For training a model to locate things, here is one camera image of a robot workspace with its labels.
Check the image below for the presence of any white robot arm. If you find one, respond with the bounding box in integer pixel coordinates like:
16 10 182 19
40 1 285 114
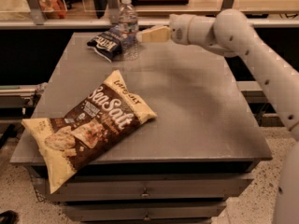
136 9 299 224

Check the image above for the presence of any drawer with handle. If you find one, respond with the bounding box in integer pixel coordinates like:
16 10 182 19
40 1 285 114
44 176 253 202
64 202 226 222

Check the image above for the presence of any clear plastic water bottle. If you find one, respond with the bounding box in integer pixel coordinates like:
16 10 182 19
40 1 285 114
119 0 139 61

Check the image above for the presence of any black shoe at corner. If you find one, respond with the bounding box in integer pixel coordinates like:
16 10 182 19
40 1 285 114
0 211 18 224

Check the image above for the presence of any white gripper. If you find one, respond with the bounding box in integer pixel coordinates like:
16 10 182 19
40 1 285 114
136 14 198 45

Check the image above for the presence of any grey drawer cabinet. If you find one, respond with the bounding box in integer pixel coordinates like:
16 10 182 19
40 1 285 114
11 33 271 224

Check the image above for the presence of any blue Kettle chip bag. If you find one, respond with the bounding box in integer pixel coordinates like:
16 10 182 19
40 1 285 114
87 26 122 63

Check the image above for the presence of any orange snack bag behind glass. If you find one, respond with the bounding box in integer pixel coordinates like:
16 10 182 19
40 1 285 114
38 0 66 19

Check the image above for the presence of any metal shelf rail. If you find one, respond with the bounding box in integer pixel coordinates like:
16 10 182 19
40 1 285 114
0 19 299 30

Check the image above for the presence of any upper drawer with handle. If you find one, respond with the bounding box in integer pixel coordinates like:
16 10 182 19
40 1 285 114
44 176 253 202

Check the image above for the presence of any yellow brown Sea Salt bag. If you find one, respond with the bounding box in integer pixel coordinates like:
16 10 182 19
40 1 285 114
21 70 156 192

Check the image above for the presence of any lower drawer with handle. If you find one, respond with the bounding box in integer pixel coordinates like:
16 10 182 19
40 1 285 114
64 202 226 222

